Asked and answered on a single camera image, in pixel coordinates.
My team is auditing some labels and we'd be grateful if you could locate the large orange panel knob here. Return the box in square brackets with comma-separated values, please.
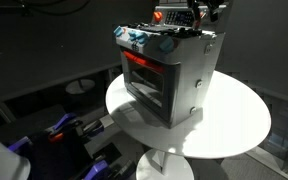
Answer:
[153, 11, 163, 22]

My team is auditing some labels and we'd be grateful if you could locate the middle blue stove knob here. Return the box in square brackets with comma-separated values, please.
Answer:
[129, 31, 149, 45]

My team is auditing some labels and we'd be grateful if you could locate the left blue stove knob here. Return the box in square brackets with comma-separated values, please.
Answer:
[113, 26, 124, 37]

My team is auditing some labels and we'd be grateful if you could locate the purple clamp with orange tip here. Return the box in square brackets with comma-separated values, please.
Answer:
[48, 113, 82, 143]

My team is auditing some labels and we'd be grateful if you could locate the blue stove knob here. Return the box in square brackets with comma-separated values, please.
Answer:
[113, 26, 124, 37]
[159, 37, 174, 53]
[129, 31, 149, 45]

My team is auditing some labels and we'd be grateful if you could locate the purple clamp far left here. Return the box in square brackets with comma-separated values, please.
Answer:
[8, 136, 32, 152]

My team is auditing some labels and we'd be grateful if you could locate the grey translucent object corner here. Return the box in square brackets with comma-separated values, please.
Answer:
[0, 142, 31, 180]

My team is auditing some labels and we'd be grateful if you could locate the right blue stove knob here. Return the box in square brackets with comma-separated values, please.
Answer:
[159, 37, 174, 53]

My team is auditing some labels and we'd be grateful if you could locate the orange oven door handle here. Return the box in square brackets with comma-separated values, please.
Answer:
[123, 51, 164, 73]

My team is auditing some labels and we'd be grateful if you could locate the grey toy oven stove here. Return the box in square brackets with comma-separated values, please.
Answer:
[115, 0, 229, 128]

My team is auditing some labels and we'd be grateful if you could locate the purple clamp lower front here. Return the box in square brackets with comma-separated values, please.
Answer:
[71, 152, 110, 180]

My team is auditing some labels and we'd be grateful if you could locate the white round table base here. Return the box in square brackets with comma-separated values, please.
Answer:
[136, 149, 194, 180]

